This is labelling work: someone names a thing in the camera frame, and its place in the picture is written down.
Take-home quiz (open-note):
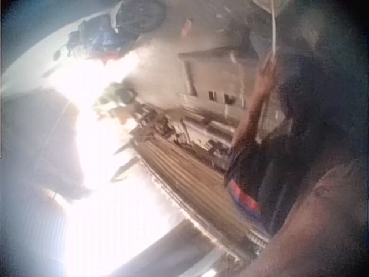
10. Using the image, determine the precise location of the person's left hand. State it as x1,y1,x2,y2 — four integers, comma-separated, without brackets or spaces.
255,52,281,85

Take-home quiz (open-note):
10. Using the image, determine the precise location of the wooden workbench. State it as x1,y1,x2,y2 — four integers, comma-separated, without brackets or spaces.
177,46,260,123

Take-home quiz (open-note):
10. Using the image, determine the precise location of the heap of dark tools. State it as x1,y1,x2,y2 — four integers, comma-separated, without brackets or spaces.
111,103,235,167

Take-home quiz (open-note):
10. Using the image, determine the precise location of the wooden slatted board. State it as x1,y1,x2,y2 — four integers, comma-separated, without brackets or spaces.
129,135,272,262

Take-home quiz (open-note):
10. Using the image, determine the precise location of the green bundle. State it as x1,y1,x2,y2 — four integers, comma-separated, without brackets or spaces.
93,81,137,110

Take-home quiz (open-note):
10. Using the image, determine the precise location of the blue motorcycle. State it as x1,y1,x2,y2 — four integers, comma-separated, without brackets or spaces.
52,0,168,63

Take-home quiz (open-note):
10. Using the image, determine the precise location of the white cord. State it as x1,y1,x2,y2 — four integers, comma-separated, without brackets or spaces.
268,0,279,57

